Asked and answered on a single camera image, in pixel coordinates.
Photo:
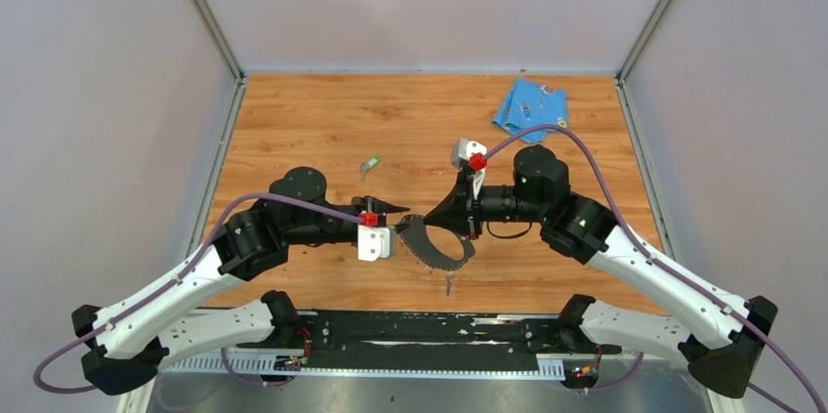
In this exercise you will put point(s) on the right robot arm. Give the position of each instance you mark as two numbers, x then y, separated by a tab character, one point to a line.
714	334

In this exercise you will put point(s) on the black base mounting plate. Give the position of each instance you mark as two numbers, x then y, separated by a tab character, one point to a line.
434	341

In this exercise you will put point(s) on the key with blue tag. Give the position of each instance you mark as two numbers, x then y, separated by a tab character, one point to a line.
449	284

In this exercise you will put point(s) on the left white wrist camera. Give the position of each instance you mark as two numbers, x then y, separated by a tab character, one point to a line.
374	243

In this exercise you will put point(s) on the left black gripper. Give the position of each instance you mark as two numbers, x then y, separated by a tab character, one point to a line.
371	204

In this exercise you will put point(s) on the folded blue cloth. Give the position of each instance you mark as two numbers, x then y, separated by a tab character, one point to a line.
529	104

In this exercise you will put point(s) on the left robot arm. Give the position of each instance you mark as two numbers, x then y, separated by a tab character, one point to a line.
131	341

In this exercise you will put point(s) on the key with green tag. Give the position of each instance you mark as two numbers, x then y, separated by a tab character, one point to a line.
368	165

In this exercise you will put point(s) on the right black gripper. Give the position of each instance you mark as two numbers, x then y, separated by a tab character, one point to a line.
460	210

